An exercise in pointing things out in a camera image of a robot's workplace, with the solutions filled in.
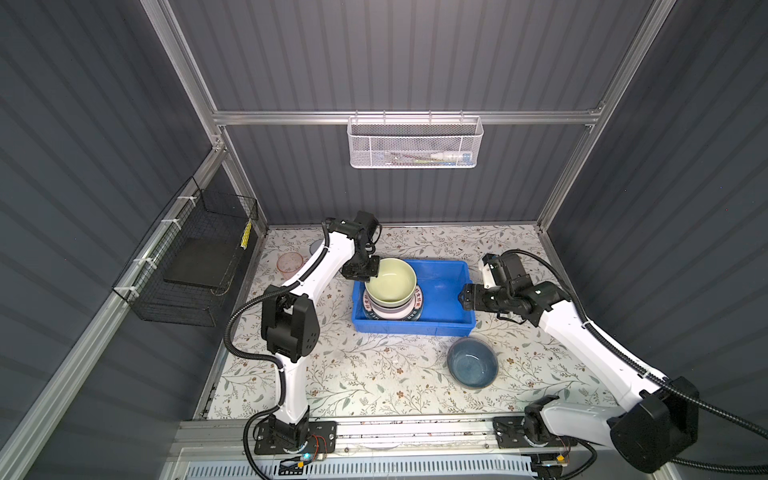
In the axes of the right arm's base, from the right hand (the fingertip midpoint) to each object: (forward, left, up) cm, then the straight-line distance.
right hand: (474, 298), depth 81 cm
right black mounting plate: (-30, -7, -16) cm, 34 cm away
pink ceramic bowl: (+1, +23, -9) cm, 24 cm away
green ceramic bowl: (+9, +22, -5) cm, 24 cm away
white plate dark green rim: (+3, +15, -11) cm, 19 cm away
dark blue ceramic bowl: (-12, 0, -16) cm, 20 cm away
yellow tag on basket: (+14, +63, +12) cm, 66 cm away
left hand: (+9, +29, -2) cm, 31 cm away
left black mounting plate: (-32, +40, -13) cm, 53 cm away
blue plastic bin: (+4, +6, -17) cm, 19 cm away
